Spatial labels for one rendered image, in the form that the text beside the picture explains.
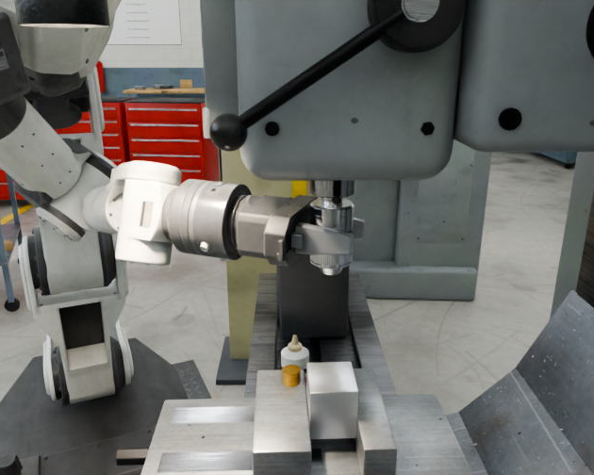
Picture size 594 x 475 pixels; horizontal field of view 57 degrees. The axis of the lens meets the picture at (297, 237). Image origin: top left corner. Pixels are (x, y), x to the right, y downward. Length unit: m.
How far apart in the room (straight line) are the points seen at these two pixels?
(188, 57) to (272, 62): 9.25
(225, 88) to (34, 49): 0.34
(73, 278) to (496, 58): 0.92
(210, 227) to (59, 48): 0.35
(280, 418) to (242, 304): 1.94
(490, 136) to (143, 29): 9.47
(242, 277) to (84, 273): 1.39
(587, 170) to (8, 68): 0.76
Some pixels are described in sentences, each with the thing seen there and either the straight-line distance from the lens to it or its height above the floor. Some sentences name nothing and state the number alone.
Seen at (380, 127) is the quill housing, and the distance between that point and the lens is 0.47.
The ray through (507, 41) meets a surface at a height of 1.43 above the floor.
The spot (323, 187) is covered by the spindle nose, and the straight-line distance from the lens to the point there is 0.55.
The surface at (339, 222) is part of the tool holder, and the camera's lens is 0.56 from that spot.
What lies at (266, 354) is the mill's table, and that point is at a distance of 0.95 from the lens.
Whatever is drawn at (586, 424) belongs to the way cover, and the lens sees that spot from 0.78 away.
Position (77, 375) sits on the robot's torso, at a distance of 1.38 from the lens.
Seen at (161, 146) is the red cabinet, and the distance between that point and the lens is 5.25.
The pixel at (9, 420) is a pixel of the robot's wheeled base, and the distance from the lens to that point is 1.57.
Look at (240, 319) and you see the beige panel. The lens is 2.57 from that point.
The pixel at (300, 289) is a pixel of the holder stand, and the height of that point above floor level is 1.03.
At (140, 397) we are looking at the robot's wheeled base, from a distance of 1.53.
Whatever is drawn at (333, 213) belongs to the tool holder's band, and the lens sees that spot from 0.56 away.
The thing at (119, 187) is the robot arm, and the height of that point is 1.26.
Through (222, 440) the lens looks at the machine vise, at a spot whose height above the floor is 1.00.
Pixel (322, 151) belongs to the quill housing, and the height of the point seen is 1.34.
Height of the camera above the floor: 1.42
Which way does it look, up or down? 19 degrees down
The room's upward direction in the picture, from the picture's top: straight up
